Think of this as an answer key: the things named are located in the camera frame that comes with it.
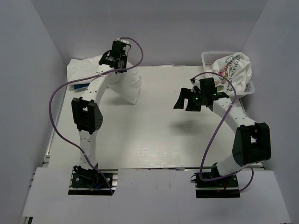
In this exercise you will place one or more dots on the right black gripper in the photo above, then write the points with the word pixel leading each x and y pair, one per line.
pixel 185 94

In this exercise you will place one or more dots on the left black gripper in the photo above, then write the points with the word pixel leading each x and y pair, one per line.
pixel 124 58

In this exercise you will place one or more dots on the plain white t shirt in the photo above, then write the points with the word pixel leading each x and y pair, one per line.
pixel 127 85

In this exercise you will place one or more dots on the white printed t shirt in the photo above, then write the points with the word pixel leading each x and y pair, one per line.
pixel 233 74

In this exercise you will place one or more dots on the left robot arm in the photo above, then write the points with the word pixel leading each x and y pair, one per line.
pixel 85 109

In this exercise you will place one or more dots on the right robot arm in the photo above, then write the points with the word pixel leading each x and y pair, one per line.
pixel 252 141

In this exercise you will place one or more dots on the folded white t shirt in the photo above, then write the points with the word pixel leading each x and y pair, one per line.
pixel 79 69

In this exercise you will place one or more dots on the white plastic basket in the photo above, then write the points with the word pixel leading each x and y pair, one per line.
pixel 247 91

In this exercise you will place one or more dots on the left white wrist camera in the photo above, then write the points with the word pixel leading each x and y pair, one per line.
pixel 124 42

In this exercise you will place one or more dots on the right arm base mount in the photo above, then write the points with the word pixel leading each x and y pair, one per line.
pixel 223 188

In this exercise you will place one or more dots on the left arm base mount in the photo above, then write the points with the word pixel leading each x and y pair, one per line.
pixel 83 187

